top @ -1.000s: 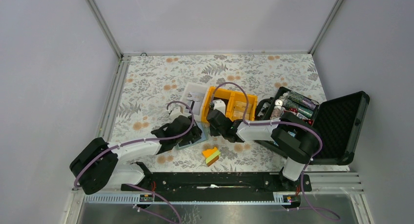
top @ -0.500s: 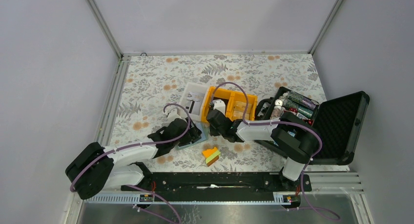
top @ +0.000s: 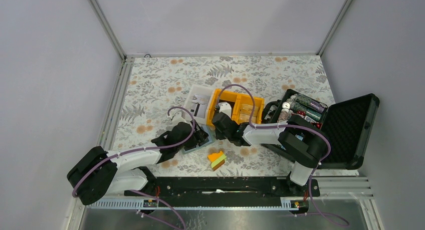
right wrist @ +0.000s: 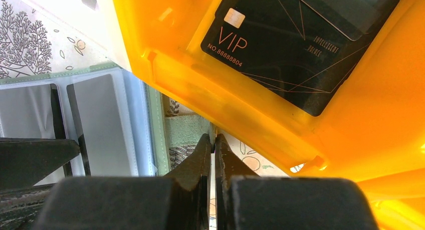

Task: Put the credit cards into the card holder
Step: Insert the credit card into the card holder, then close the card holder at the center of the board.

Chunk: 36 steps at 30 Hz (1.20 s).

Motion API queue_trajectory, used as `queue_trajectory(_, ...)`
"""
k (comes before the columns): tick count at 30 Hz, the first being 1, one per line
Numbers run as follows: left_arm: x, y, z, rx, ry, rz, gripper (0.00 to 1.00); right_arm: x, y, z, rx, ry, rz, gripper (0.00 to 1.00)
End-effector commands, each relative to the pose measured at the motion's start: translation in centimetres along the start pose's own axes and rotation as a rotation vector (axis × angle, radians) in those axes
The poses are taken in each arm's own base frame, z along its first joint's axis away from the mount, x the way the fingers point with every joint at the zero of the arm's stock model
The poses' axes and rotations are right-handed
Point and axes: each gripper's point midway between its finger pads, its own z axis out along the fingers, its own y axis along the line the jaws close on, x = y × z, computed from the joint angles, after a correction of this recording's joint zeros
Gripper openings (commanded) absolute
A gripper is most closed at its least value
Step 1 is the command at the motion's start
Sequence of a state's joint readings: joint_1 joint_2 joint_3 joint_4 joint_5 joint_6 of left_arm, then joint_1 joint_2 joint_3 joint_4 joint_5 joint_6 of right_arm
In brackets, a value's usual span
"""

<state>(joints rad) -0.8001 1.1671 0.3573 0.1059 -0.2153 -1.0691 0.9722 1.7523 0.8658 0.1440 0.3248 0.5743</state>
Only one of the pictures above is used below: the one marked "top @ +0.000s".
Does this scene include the green card holder wallet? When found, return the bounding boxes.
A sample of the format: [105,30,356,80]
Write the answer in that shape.
[181,125,215,154]

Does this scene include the yellow plastic divided bin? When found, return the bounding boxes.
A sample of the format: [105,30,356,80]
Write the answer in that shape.
[206,89,265,126]

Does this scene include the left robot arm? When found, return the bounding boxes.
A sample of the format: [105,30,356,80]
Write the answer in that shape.
[67,122,211,205]

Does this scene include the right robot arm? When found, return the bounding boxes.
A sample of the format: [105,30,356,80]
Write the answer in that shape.
[211,112,331,196]

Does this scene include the orange green sticky notes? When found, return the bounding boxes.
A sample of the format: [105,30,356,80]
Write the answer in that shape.
[207,151,227,171]

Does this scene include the white plastic bin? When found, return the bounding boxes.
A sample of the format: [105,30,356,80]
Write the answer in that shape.
[183,84,215,125]

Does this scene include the black poker chip case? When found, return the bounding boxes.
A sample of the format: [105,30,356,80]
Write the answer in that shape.
[262,89,380,170]

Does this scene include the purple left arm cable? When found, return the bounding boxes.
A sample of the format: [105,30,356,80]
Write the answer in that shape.
[72,106,196,230]

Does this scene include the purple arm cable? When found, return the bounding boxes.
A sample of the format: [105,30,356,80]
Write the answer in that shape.
[216,84,350,227]
[72,106,196,230]

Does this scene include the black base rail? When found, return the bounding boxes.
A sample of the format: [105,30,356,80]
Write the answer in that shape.
[124,168,320,208]

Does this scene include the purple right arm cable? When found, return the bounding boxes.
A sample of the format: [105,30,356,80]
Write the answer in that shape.
[216,84,350,227]

